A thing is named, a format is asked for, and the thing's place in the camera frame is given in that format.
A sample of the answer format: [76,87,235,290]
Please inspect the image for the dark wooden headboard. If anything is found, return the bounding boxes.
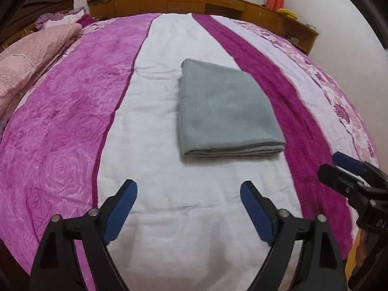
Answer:
[0,0,76,52]

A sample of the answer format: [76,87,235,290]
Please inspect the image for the person's right hand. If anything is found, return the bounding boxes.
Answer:
[354,230,372,269]

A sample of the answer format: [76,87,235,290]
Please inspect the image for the wooden cabinet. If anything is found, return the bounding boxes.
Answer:
[88,0,320,56]

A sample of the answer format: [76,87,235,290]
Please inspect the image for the grey towel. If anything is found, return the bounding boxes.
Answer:
[177,58,287,157]

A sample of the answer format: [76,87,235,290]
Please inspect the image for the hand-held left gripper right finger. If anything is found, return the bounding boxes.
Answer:
[240,181,348,291]

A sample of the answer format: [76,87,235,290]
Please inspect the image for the pink checked pillow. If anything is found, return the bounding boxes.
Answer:
[0,23,83,119]

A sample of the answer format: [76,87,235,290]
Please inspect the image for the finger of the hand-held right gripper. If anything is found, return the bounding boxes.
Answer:
[332,152,388,188]
[318,164,368,202]

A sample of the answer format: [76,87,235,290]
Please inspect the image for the lilac ruffled pillow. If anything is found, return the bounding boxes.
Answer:
[35,7,98,31]

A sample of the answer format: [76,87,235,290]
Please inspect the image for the purple floral bedspread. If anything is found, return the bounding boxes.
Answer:
[0,13,379,291]

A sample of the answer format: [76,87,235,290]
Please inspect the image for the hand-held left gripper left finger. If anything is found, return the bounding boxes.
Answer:
[30,179,138,291]

